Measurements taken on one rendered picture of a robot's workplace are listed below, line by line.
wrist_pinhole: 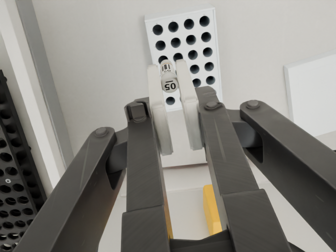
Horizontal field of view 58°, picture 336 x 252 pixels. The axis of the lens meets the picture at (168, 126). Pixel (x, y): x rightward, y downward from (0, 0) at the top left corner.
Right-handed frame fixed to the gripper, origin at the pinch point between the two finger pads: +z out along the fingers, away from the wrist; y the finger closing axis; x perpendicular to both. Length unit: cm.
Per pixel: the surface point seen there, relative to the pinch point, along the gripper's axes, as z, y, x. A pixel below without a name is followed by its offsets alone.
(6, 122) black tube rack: 12.9, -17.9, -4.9
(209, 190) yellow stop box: 14.8, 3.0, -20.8
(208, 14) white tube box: 20.6, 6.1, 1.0
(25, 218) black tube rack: 10.1, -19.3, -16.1
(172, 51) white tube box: 20.6, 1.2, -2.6
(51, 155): 10.7, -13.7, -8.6
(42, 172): 16.5, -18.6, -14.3
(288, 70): 22.6, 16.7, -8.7
